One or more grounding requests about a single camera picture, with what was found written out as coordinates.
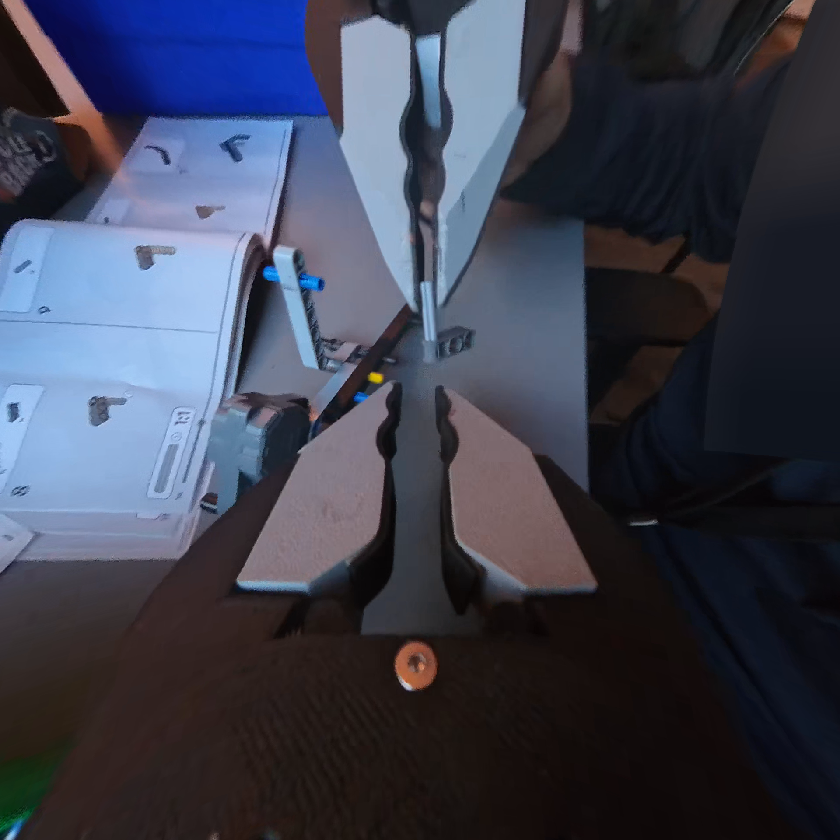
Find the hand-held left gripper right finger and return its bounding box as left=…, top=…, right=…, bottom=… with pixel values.
left=433, top=386, right=599, bottom=616

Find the green flat object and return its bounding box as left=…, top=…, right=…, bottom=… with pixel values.
left=0, top=740, right=68, bottom=840

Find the blue panel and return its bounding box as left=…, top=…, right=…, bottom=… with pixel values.
left=23, top=0, right=329, bottom=120

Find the person's navy clothing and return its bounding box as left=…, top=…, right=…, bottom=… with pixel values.
left=504, top=58, right=840, bottom=840

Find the brown wooden frame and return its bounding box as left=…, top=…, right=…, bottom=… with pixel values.
left=0, top=0, right=107, bottom=155

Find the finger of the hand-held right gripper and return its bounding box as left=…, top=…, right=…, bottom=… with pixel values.
left=435, top=0, right=527, bottom=308
left=340, top=25, right=417, bottom=311

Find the white lego instruction booklet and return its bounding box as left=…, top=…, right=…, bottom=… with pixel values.
left=0, top=117, right=294, bottom=563

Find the small white paper leaflet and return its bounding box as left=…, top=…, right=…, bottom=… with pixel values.
left=0, top=512, right=35, bottom=574

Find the grey black lego assembly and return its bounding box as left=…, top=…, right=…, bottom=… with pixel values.
left=203, top=245, right=416, bottom=517

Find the black printed cloth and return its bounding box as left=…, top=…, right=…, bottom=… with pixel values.
left=0, top=107, right=91, bottom=228

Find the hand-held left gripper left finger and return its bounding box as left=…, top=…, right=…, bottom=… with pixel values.
left=235, top=379, right=403, bottom=606

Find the dark chair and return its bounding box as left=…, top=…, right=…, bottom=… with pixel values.
left=584, top=262, right=724, bottom=427

